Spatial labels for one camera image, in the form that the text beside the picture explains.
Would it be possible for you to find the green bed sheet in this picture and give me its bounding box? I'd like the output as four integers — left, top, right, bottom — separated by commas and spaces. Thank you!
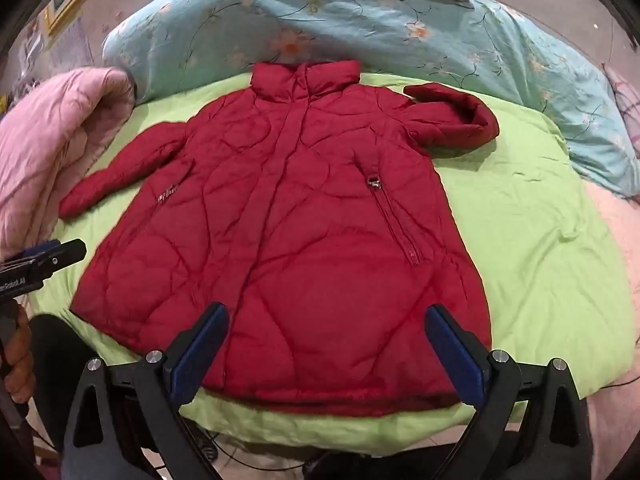
27, 72, 638, 453

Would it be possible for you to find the person's left hand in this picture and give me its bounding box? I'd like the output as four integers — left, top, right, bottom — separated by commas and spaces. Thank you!
0, 305, 37, 405

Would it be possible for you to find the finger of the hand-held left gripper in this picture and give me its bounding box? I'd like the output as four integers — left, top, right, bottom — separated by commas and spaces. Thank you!
5, 240, 87, 281
17, 240, 62, 257

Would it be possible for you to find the red padded jacket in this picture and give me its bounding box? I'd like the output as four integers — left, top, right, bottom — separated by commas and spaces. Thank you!
59, 59, 501, 417

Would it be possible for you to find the purple patterned pillow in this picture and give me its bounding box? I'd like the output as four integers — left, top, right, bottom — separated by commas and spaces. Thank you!
602, 62, 640, 133

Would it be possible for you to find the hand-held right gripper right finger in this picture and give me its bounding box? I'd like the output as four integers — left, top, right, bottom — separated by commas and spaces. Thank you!
424, 304, 593, 480

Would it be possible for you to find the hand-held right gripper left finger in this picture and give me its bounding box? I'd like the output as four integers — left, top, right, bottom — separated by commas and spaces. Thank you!
62, 301, 231, 480

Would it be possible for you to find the pink quilt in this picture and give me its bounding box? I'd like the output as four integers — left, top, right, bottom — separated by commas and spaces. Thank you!
0, 66, 137, 261

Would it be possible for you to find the blue floral quilt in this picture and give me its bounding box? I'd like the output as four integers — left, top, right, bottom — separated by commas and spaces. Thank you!
102, 0, 640, 198

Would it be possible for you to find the black cable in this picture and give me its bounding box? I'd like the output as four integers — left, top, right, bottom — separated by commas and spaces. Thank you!
187, 417, 321, 473

